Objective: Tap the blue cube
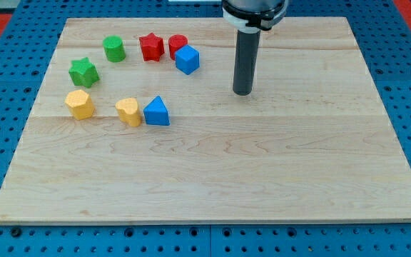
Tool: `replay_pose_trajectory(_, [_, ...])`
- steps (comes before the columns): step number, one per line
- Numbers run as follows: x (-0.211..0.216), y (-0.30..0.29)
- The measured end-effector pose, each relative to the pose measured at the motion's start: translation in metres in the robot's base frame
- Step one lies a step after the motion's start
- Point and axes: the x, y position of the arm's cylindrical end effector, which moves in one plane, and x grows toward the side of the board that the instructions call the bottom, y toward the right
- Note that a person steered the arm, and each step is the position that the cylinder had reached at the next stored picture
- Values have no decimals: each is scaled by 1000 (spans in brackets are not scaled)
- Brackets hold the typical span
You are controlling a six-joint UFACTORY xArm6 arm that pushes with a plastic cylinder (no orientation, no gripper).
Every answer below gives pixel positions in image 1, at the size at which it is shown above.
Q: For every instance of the blue triangle block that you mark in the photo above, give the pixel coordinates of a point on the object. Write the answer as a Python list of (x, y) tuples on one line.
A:
[(156, 113)]

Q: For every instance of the yellow heart block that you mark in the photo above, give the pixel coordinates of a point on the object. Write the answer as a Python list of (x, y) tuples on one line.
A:
[(129, 112)]

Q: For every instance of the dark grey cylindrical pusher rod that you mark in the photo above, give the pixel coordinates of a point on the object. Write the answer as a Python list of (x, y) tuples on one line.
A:
[(246, 53)]

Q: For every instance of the yellow hexagon block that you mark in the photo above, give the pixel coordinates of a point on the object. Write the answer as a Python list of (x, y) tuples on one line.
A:
[(80, 104)]

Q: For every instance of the red cylinder block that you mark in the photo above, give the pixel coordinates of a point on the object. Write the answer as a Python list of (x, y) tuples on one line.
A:
[(176, 42)]

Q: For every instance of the light wooden board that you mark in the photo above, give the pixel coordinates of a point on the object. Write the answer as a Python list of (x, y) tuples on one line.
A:
[(311, 144)]

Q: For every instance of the blue cube block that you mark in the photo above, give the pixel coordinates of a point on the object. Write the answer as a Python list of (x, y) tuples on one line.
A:
[(187, 59)]

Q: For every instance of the red star block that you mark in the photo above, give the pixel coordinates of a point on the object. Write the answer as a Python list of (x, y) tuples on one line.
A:
[(152, 47)]

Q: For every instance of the green cylinder block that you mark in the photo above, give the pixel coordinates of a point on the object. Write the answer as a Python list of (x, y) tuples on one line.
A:
[(114, 49)]

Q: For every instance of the green star block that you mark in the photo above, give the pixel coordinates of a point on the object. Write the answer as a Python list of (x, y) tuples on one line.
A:
[(83, 72)]

